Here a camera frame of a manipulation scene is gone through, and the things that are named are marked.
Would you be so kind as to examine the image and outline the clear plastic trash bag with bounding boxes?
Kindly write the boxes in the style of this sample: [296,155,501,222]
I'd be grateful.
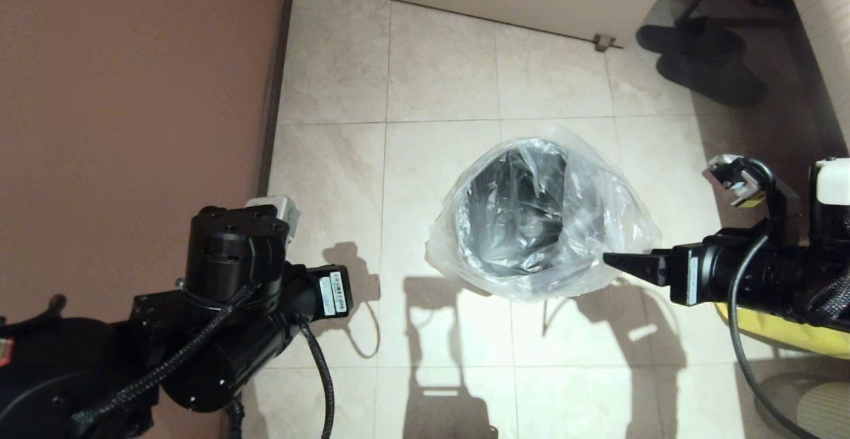
[425,126,662,304]

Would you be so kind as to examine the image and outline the yellow bag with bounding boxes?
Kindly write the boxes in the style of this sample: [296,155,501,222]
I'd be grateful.
[715,302,850,361]

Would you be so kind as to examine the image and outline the grey metal trash bin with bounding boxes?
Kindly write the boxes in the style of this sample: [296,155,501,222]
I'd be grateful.
[454,139,600,294]

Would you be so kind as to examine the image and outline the black slipper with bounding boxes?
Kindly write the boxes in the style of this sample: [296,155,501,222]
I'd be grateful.
[656,49,769,108]
[636,16,746,56]

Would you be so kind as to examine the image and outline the light wooden cabinet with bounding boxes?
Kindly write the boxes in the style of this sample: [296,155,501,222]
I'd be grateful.
[776,0,850,155]

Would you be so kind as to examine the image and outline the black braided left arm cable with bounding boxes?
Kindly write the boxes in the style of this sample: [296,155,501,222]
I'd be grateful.
[295,318,337,439]

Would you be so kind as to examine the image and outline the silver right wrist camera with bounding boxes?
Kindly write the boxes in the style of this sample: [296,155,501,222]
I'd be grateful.
[702,153,766,210]

